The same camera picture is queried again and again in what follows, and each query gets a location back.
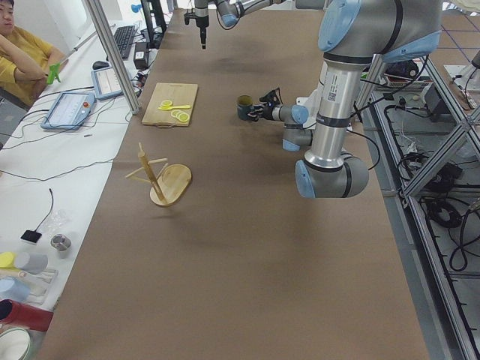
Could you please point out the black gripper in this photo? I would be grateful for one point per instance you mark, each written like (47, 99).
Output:
(267, 111)
(201, 22)

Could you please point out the dark teal mug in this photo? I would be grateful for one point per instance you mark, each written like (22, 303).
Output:
(243, 105)

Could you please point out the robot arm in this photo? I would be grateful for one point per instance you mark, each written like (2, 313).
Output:
(352, 32)
(228, 13)

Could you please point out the wooden cup storage rack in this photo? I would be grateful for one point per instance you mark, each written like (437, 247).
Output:
(168, 181)

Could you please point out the small steel cup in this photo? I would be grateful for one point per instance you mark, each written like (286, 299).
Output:
(62, 245)

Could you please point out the grey cup lying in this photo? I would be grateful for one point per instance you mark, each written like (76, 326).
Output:
(34, 263)

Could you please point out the yellow cup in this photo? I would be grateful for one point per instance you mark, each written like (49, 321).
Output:
(7, 260)

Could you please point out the light blue cup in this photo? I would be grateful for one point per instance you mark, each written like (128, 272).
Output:
(14, 289)

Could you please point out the black power adapter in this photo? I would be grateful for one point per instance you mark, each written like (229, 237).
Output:
(141, 56)

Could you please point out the wooden cutting board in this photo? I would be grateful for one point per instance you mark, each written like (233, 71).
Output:
(179, 93)

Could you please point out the yellow plastic knife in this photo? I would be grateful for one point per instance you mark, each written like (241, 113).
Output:
(183, 107)

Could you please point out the lemon slice middle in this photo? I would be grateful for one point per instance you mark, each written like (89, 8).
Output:
(176, 113)

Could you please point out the black keyboard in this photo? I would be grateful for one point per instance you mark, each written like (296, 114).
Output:
(124, 39)

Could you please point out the lemon slice under knife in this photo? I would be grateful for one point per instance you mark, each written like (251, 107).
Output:
(166, 104)

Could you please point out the black computer mouse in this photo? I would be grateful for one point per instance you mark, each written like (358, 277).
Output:
(97, 65)

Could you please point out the far blue teach pendant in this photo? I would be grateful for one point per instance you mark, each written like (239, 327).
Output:
(105, 82)

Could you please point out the blue teach pendant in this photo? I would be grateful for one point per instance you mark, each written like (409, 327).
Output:
(69, 112)
(105, 82)

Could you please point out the near blue teach pendant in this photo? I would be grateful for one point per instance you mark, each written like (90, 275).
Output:
(69, 112)

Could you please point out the person in yellow shirt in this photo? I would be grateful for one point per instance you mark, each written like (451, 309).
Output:
(25, 59)

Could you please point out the black square pad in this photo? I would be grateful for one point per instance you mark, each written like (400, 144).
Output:
(31, 236)

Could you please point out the red cylinder bottle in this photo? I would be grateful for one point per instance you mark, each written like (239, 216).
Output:
(15, 313)

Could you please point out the aluminium frame post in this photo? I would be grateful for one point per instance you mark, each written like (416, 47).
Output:
(104, 32)

